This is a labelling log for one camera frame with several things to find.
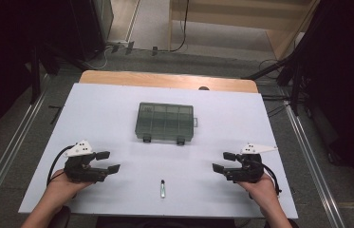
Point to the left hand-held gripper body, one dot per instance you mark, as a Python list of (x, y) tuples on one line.
[(76, 167)]

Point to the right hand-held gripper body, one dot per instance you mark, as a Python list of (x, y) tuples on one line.
[(249, 171)]

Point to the small vial with black cap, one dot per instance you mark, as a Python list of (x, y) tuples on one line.
[(163, 190)]

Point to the clear grey compartment box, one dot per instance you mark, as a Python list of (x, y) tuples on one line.
[(165, 122)]

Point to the person's right hand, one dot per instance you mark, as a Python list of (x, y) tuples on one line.
[(261, 191)]

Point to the person's left hand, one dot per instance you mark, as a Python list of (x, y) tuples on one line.
[(62, 191)]

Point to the white board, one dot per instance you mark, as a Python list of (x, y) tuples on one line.
[(102, 120)]

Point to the black table grommet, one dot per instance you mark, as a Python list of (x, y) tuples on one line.
[(203, 88)]

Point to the person's dark clothing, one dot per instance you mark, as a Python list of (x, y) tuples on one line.
[(165, 223)]

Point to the black metal stand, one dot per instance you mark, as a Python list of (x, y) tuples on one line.
[(34, 82), (295, 95)]

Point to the wooden table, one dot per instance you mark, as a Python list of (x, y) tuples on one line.
[(165, 80)]

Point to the white power strip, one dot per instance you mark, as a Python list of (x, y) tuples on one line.
[(117, 42)]

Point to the black curtain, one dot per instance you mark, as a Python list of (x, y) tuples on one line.
[(3, 63), (348, 79)]

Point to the black cabinet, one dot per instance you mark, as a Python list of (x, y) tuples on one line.
[(86, 28)]

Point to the metal floor rail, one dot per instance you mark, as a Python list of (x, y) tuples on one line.
[(9, 152), (310, 158)]

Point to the wooden shelf frame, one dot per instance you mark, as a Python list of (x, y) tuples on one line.
[(228, 19)]

